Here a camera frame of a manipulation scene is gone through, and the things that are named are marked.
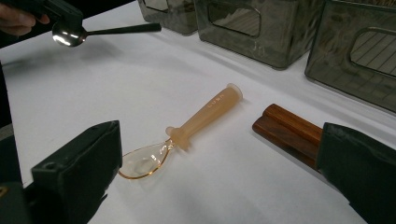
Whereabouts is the black-handled metal spoon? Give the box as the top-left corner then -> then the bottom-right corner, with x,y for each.
51,22 -> 163,48

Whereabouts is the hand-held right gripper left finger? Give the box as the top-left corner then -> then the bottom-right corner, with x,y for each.
22,120 -> 123,224

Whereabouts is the brown transparent plastic bin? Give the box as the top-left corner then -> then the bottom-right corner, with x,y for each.
304,0 -> 396,115
136,0 -> 200,35
193,0 -> 326,70

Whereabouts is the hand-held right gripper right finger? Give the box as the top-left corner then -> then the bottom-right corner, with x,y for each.
317,121 -> 396,224

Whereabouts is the translucent orange plastic spoon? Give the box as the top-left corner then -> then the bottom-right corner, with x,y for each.
117,82 -> 244,181

